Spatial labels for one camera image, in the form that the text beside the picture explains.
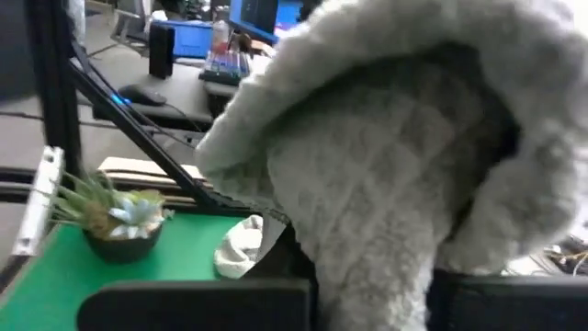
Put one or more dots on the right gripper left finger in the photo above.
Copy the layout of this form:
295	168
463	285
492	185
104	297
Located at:
184	308

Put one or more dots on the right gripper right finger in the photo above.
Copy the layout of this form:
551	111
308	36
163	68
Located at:
505	308

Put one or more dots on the white waffle weave towel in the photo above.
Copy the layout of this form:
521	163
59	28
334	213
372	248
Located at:
239	253
390	161

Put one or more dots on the potted succulent plant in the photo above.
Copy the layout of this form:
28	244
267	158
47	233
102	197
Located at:
119	230

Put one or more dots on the black computer mouse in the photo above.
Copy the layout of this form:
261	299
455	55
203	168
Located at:
142	95

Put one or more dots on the grey desk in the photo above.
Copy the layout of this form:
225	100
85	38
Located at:
184	87

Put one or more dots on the backlit keyboard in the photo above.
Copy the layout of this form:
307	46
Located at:
225	66

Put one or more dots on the black speaker box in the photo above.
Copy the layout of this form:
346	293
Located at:
161	50

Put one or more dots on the blue crate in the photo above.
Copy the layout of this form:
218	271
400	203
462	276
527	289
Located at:
193	41

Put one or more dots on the desk monitor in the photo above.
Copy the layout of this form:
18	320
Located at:
257	18

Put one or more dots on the white metal bracket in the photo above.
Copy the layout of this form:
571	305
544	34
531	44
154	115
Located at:
39	202

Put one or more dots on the black diagonal frame strut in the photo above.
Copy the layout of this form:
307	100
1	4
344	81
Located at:
138	133

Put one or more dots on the black frame post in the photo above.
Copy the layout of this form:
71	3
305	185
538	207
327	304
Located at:
55	92

